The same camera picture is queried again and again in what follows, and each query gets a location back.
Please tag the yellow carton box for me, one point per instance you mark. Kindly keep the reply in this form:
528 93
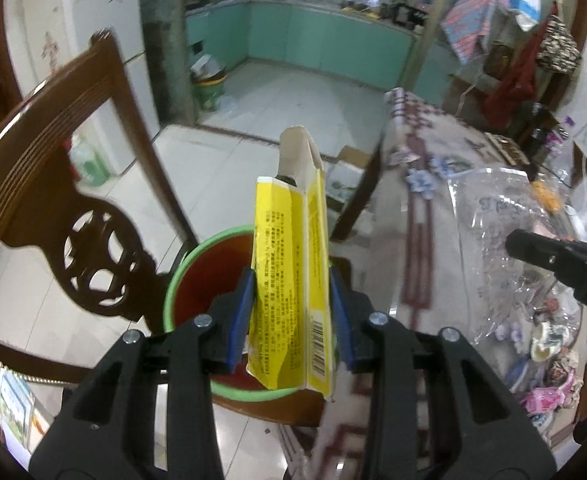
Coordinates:
283 260

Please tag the red hanging garment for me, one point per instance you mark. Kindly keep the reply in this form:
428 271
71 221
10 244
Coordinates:
516 80

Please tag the orange snack packet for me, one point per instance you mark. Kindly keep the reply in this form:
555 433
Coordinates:
546 195

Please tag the dark wooden chair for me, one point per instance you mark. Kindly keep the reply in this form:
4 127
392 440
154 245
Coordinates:
23 160

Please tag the green plastic bottle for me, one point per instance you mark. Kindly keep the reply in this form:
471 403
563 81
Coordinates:
89 162

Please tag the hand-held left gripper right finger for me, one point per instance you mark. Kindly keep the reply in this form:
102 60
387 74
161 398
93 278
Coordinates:
342 325

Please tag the white refrigerator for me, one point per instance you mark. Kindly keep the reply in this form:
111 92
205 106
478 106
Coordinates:
73 20

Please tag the table with patterned cloth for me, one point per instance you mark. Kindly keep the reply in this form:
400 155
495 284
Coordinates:
413 260

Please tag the clear plastic bag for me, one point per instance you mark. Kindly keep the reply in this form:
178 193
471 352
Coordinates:
493 240

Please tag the printed booklet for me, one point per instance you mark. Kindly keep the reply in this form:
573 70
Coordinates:
13 405

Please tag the cardboard box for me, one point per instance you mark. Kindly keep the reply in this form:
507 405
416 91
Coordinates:
346 175

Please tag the green-rimmed red bin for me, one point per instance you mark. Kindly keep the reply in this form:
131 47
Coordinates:
198 280

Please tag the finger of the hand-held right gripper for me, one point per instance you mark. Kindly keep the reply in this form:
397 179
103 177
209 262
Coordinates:
533 250

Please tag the white crumpled wrapper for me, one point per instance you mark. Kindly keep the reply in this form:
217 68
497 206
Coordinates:
548 342

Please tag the teal kitchen cabinets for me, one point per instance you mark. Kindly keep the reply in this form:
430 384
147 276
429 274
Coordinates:
323 35

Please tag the pink crumpled wrapper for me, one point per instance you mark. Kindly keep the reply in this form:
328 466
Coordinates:
543 401

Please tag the patterned hanging bag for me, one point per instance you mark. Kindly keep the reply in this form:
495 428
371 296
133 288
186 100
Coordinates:
557 42

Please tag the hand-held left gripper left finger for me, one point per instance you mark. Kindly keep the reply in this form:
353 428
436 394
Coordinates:
241 320

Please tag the striped hanging cloth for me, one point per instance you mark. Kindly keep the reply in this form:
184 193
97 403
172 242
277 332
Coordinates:
468 15

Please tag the green bucket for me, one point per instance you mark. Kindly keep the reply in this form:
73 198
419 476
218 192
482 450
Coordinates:
208 92

